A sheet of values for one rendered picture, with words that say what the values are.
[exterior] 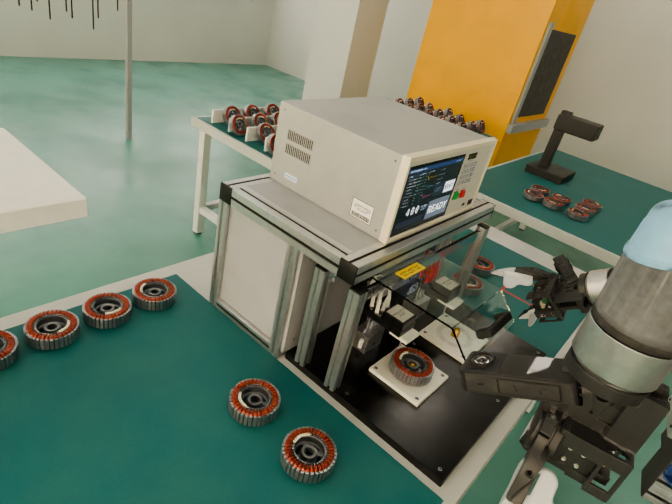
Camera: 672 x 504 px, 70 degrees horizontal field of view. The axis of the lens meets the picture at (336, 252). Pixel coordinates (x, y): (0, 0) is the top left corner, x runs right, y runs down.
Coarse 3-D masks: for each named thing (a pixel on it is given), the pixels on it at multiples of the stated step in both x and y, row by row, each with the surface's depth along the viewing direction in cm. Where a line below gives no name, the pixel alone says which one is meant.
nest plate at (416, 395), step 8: (392, 352) 128; (384, 360) 125; (376, 368) 121; (384, 368) 122; (384, 376) 119; (392, 376) 120; (432, 376) 123; (440, 376) 124; (392, 384) 118; (400, 384) 118; (408, 384) 119; (432, 384) 121; (440, 384) 122; (400, 392) 117; (408, 392) 116; (416, 392) 117; (424, 392) 118; (432, 392) 119; (408, 400) 116; (416, 400) 115
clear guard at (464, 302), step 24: (408, 264) 112; (432, 264) 115; (408, 288) 103; (432, 288) 105; (456, 288) 107; (480, 288) 109; (432, 312) 97; (456, 312) 99; (480, 312) 102; (456, 336) 94
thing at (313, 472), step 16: (304, 432) 100; (320, 432) 100; (288, 448) 95; (304, 448) 97; (320, 448) 99; (288, 464) 93; (304, 464) 93; (320, 464) 94; (304, 480) 93; (320, 480) 94
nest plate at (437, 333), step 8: (424, 328) 140; (432, 328) 141; (440, 328) 142; (448, 328) 143; (424, 336) 138; (432, 336) 138; (440, 336) 139; (448, 336) 139; (440, 344) 135; (448, 344) 136; (456, 344) 137; (448, 352) 134; (456, 352) 134
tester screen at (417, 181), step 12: (420, 168) 102; (432, 168) 107; (444, 168) 112; (456, 168) 117; (408, 180) 101; (420, 180) 105; (432, 180) 110; (444, 180) 115; (408, 192) 104; (420, 192) 108; (432, 192) 113; (444, 192) 118; (408, 204) 106; (432, 216) 120
